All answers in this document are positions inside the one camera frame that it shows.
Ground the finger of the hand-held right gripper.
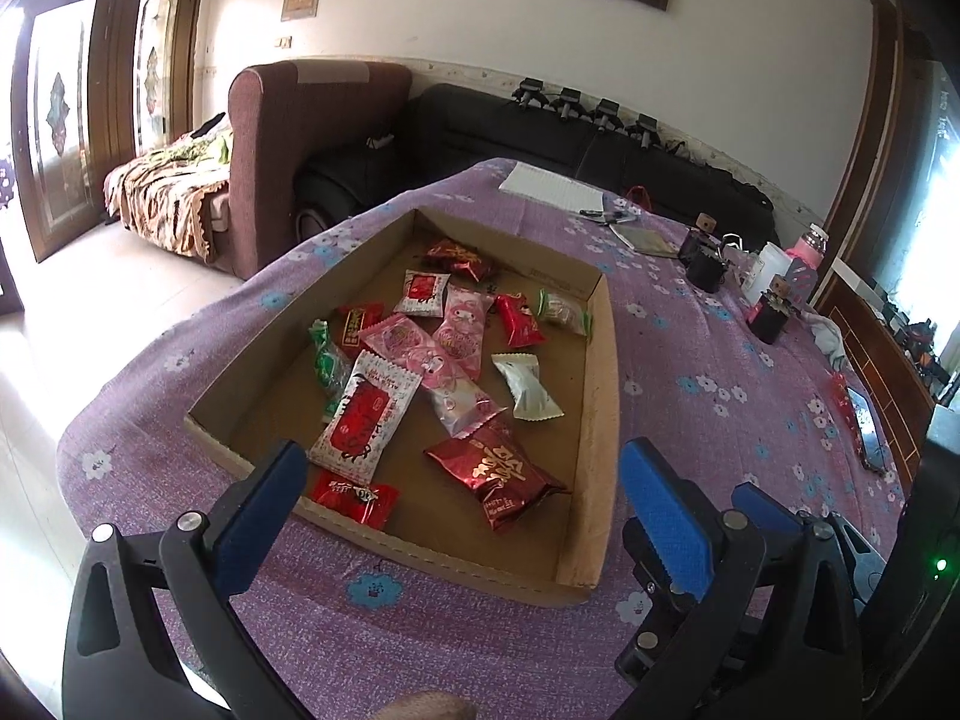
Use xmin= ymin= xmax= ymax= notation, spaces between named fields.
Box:
xmin=730 ymin=480 xmax=887 ymax=607
xmin=613 ymin=516 xmax=721 ymax=691

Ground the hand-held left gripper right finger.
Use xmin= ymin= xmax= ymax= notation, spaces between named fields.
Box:
xmin=619 ymin=436 xmax=863 ymax=720

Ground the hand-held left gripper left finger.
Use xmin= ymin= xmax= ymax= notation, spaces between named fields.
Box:
xmin=61 ymin=439 xmax=316 ymax=720

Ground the small red snack packet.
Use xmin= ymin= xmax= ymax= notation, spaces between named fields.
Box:
xmin=309 ymin=469 xmax=401 ymax=530

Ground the white red snack packet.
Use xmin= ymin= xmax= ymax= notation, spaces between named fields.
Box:
xmin=394 ymin=268 xmax=451 ymax=317
xmin=307 ymin=349 xmax=425 ymax=487

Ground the green clear candy packet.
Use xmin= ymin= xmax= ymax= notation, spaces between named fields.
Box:
xmin=307 ymin=319 xmax=353 ymax=421

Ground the red foil packet white print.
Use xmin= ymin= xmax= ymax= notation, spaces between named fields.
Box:
xmin=424 ymin=420 xmax=571 ymax=533

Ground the shallow cardboard box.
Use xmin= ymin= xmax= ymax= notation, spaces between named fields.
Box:
xmin=184 ymin=206 xmax=622 ymax=608

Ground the white green snack packet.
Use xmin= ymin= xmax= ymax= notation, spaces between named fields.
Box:
xmin=491 ymin=352 xmax=565 ymax=422

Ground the red packet dark green label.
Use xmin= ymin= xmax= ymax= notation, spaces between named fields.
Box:
xmin=334 ymin=301 xmax=385 ymax=359

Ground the clear pink marshmallow packet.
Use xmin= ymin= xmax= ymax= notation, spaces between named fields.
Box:
xmin=358 ymin=313 xmax=507 ymax=437

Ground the clear green-edged pastry packet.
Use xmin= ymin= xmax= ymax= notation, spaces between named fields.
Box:
xmin=536 ymin=289 xmax=593 ymax=338

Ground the red packet with doll picture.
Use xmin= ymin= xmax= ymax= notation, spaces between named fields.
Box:
xmin=495 ymin=292 xmax=545 ymax=350

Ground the pink cartoon snack packet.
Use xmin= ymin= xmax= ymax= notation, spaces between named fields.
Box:
xmin=431 ymin=283 xmax=496 ymax=382

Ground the dark red foil packet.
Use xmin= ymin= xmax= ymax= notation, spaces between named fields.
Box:
xmin=421 ymin=238 xmax=497 ymax=282

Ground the person's left hand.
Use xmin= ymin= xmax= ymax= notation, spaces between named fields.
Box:
xmin=375 ymin=690 xmax=477 ymax=720

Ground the purple floral tablecloth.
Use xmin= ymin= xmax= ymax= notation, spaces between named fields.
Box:
xmin=56 ymin=157 xmax=931 ymax=720

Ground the red plastic bag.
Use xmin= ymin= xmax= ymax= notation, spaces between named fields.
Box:
xmin=829 ymin=371 xmax=871 ymax=458

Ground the black smartphone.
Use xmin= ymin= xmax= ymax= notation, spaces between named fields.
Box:
xmin=846 ymin=384 xmax=890 ymax=475

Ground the white cloth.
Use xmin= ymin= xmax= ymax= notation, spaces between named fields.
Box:
xmin=806 ymin=311 xmax=852 ymax=372

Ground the black jar with cork lid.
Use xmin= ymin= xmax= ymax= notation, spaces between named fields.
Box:
xmin=748 ymin=277 xmax=797 ymax=346
xmin=679 ymin=214 xmax=721 ymax=265

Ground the wooden tiled ledge cabinet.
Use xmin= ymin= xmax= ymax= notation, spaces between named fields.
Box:
xmin=814 ymin=259 xmax=938 ymax=466

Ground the pink grey patterned card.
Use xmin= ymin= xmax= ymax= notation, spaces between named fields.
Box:
xmin=781 ymin=259 xmax=818 ymax=308

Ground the pile of small tools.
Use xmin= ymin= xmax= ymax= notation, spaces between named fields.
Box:
xmin=874 ymin=281 xmax=960 ymax=398

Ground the white plastic jug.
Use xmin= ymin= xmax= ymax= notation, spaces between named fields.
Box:
xmin=742 ymin=240 xmax=796 ymax=308

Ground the white long box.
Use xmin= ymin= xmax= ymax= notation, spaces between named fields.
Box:
xmin=834 ymin=259 xmax=897 ymax=305

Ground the pink thermos bottle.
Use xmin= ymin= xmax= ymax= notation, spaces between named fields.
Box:
xmin=784 ymin=223 xmax=830 ymax=305

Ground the small beige book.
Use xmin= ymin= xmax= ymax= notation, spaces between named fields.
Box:
xmin=609 ymin=221 xmax=676 ymax=256

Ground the brown patterned blanket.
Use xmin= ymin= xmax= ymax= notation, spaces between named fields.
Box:
xmin=103 ymin=139 xmax=233 ymax=263

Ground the black bag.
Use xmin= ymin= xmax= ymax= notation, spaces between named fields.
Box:
xmin=660 ymin=157 xmax=775 ymax=215

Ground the white notebook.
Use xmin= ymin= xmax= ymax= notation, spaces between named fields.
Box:
xmin=499 ymin=161 xmax=597 ymax=211

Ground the green cloth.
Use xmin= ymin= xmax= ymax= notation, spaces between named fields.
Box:
xmin=150 ymin=131 xmax=235 ymax=166

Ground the brown fabric armchair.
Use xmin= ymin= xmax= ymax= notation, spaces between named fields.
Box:
xmin=227 ymin=58 xmax=413 ymax=282

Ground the wooden glass door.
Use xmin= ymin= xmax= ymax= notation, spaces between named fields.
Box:
xmin=0 ymin=0 xmax=207 ymax=263

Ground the black leather sofa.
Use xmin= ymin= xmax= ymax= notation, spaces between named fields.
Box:
xmin=294 ymin=82 xmax=777 ymax=252

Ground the window with wooden frame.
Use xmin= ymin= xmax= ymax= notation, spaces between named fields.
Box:
xmin=825 ymin=0 xmax=960 ymax=331

